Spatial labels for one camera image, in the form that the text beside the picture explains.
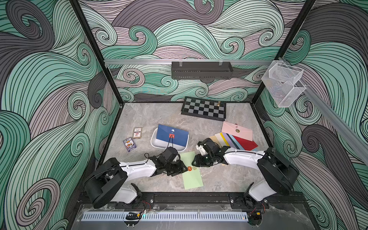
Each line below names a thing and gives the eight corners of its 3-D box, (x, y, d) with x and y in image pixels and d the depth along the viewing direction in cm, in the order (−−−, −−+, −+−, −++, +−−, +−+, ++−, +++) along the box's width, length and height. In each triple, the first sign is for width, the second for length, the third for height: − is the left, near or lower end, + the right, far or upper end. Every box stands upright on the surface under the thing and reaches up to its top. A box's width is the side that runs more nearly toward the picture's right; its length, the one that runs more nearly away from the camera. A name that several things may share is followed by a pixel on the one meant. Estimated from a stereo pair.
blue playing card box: (128, 152, 93) (127, 150, 92) (123, 142, 98) (122, 141, 96) (137, 147, 96) (136, 145, 94) (131, 138, 100) (130, 136, 99)
